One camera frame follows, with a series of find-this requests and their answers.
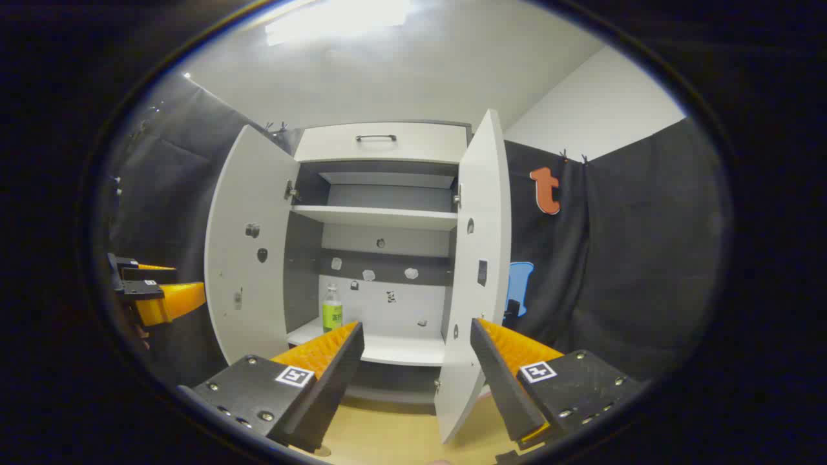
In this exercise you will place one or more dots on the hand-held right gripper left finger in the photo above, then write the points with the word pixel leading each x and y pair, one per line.
pixel 333 381

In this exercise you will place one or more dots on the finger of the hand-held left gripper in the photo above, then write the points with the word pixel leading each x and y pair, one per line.
pixel 139 274
pixel 171 302

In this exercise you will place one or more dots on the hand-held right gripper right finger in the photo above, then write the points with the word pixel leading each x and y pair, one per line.
pixel 501 381

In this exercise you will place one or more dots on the clear bottle green label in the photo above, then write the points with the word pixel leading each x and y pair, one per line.
pixel 332 313

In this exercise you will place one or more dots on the brown round coaster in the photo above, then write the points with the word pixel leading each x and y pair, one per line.
pixel 322 451

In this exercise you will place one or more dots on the white cabinet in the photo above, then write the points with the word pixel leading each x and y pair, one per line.
pixel 387 216

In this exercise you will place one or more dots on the black backdrop cloth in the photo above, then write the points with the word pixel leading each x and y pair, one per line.
pixel 646 258

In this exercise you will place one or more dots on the ceiling light panel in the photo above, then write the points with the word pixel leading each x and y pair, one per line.
pixel 336 19

